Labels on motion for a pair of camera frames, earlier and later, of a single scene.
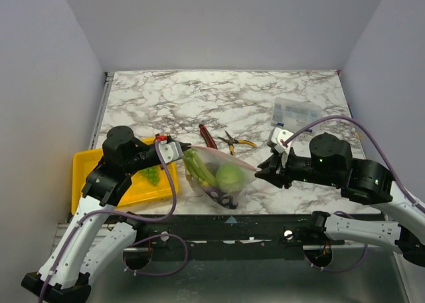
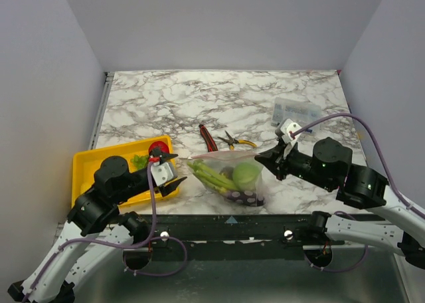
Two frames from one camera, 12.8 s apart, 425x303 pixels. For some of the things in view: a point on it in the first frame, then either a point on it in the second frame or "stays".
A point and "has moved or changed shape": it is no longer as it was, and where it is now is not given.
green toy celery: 196,167 has moved or changed shape
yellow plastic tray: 138,190 stays
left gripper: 184,145 to 167,188
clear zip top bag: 217,175 has moved or changed shape
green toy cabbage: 230,177 to 246,176
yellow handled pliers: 230,141 stays
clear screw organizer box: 294,115 stays
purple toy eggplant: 224,199 to 247,197
